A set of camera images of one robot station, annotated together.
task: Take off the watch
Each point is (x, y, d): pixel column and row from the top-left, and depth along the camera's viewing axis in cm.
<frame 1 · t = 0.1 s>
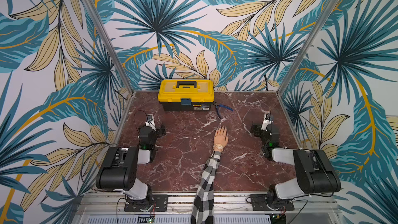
left hand: (154, 123, 93), fingers open
right hand: (262, 122, 93), fingers open
yellow black toolbox: (186, 95, 97), point 17 cm above the table
blue handled pliers: (218, 106, 112), point 2 cm above the table

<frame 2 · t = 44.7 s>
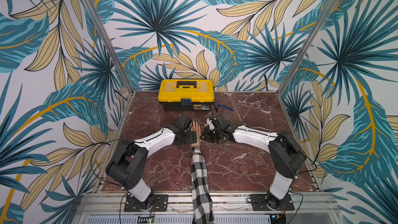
left hand: (189, 141, 90), fingers open
right hand: (200, 137, 88), fingers closed
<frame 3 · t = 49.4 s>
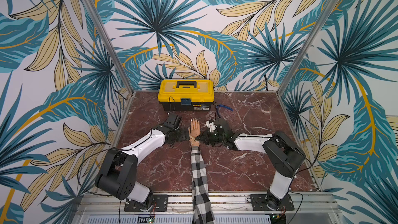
left hand: (182, 138, 88), fingers open
right hand: (194, 137, 86), fingers closed
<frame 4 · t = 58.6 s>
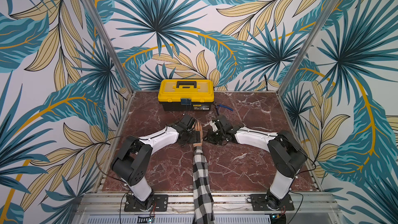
left hand: (193, 141, 90), fingers open
right hand: (203, 139, 90), fingers closed
